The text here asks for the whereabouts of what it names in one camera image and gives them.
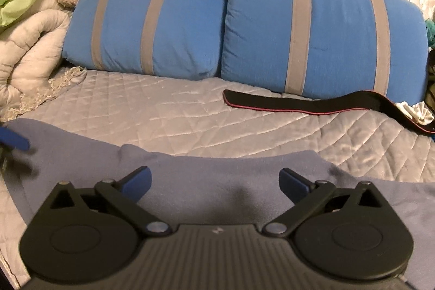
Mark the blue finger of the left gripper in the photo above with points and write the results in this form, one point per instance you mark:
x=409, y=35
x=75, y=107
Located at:
x=13, y=140

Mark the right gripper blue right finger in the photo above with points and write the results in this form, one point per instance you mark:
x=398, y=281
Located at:
x=308, y=199

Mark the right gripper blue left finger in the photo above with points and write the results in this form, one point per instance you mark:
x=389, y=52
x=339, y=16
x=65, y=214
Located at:
x=121, y=198

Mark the grey-blue fleece sweatpants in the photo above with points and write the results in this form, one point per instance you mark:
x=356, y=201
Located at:
x=372, y=234

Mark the grey quilted bedspread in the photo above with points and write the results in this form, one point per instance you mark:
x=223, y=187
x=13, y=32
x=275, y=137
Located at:
x=188, y=118

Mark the light grey padded comforter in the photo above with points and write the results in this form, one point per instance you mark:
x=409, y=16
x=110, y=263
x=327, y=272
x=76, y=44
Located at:
x=31, y=49

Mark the white crumpled cloth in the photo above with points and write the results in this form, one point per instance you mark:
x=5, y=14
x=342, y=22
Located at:
x=419, y=113

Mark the blue grey-striped pillow right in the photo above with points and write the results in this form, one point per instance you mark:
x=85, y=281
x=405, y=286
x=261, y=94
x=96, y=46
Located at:
x=323, y=49

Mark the blue grey-striped pillow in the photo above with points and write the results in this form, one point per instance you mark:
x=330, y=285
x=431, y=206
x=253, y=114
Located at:
x=180, y=39
x=323, y=49

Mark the blue grey-striped pillow left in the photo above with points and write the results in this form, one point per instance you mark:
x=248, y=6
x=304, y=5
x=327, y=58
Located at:
x=180, y=39

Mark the teal knitted item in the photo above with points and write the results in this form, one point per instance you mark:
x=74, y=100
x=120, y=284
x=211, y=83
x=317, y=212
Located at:
x=430, y=28

